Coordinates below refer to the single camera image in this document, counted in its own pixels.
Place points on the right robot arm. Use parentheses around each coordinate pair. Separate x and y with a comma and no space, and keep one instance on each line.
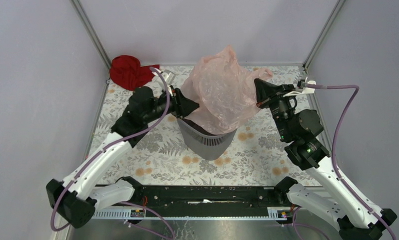
(353,215)

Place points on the red crumpled cloth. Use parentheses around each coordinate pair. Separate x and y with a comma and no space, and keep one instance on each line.
(126,71)

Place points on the aluminium frame post right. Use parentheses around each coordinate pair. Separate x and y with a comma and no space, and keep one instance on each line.
(323,33)

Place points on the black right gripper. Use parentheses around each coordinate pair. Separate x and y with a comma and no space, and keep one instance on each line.
(265,91)

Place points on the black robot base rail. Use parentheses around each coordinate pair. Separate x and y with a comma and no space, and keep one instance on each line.
(159,197)

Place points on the aluminium frame post left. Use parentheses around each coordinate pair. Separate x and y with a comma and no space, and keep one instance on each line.
(89,28)

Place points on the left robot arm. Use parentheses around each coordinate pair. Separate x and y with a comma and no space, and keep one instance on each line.
(73,197)

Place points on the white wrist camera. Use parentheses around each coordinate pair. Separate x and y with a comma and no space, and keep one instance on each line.
(302,88)
(168,76)

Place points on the floral patterned table mat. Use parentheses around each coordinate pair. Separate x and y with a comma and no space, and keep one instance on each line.
(255,157)

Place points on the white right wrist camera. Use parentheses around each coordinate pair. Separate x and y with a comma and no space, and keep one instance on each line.
(302,88)

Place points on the grey slotted trash bin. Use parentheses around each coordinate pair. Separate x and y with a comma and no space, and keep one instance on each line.
(209,147)

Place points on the aluminium frame post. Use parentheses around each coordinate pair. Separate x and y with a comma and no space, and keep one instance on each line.
(89,28)
(323,33)

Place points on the pink plastic trash bag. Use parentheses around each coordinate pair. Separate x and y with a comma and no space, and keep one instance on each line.
(224,90)

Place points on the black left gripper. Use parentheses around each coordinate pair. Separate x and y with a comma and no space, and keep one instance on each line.
(182,106)

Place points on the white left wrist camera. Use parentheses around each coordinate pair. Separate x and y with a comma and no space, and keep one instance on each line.
(168,76)

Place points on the white slotted cable duct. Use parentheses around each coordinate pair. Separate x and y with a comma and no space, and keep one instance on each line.
(205,213)

